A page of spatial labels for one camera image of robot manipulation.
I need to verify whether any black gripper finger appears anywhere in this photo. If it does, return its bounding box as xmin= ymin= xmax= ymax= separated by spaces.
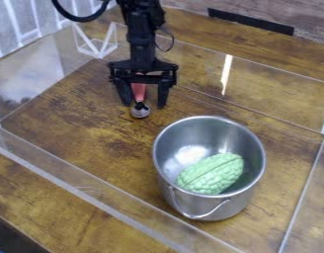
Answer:
xmin=158 ymin=83 xmax=170 ymax=109
xmin=115 ymin=80 xmax=133 ymax=107

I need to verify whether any stainless steel pot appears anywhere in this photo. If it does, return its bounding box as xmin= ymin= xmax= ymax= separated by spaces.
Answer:
xmin=153 ymin=116 xmax=267 ymax=221

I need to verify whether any orange handled metal spoon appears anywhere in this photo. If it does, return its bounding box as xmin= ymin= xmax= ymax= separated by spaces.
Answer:
xmin=131 ymin=83 xmax=151 ymax=119

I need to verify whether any black wall strip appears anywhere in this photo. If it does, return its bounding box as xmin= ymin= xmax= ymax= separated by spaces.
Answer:
xmin=207 ymin=8 xmax=294 ymax=36

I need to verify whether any black cable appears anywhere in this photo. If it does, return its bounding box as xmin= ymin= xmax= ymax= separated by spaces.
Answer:
xmin=51 ymin=0 xmax=175 ymax=53

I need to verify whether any clear acrylic corner bracket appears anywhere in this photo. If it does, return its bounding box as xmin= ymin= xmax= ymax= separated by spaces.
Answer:
xmin=72 ymin=24 xmax=119 ymax=59

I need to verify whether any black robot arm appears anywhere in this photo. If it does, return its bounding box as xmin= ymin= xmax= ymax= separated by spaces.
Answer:
xmin=108 ymin=0 xmax=178 ymax=109

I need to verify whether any green bitter gourd toy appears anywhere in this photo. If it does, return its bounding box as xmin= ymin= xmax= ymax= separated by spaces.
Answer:
xmin=176 ymin=153 xmax=244 ymax=195

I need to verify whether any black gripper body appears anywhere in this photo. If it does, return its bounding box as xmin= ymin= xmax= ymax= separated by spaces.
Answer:
xmin=108 ymin=37 xmax=178 ymax=87

